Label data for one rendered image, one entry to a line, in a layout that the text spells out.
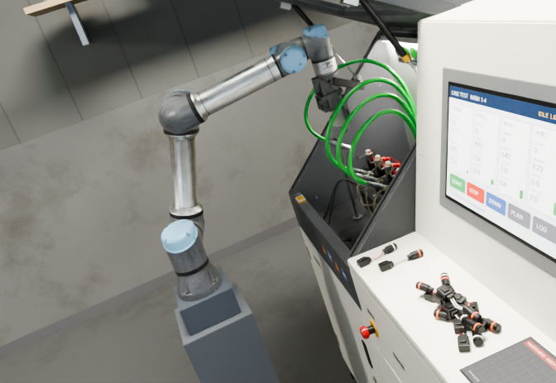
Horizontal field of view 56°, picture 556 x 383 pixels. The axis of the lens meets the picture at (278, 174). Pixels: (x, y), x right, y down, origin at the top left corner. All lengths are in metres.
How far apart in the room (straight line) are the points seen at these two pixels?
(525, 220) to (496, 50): 0.34
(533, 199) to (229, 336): 1.07
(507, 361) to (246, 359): 0.97
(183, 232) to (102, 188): 2.04
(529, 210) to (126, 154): 2.90
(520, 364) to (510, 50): 0.59
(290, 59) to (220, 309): 0.83
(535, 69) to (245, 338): 1.21
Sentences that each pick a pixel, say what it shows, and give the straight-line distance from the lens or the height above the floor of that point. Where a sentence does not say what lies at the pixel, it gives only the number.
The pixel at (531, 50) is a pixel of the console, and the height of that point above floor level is 1.50.
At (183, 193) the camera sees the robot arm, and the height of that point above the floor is 1.21.
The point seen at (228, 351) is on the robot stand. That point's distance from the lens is 1.82.
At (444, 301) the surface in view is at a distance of 1.24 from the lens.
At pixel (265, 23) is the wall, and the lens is 3.72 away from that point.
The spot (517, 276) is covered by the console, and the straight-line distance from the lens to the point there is 1.21.
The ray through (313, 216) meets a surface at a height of 0.95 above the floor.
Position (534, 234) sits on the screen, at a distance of 1.13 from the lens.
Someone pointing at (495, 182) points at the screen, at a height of 1.23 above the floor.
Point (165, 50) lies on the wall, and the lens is 3.58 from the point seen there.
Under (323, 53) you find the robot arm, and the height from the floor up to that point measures 1.50.
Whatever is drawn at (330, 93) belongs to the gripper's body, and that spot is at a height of 1.37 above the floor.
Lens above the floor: 1.76
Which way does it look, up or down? 20 degrees down
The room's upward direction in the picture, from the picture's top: 18 degrees counter-clockwise
